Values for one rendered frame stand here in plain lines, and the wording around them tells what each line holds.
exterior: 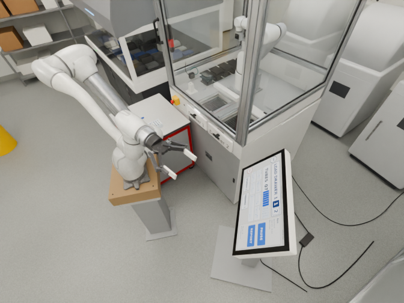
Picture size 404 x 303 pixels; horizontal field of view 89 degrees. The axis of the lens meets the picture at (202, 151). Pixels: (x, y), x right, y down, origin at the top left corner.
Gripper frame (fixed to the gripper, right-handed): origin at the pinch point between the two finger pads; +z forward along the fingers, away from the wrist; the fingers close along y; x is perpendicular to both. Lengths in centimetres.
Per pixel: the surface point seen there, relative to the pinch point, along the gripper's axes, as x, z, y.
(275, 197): -5.0, 39.2, -21.0
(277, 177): -3.0, 35.2, -31.1
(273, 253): -8, 50, 1
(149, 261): -140, -1, 12
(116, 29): -8, -135, -71
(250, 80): 22, -4, -52
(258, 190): -14.2, 32.0, -26.2
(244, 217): -22.1, 34.7, -12.8
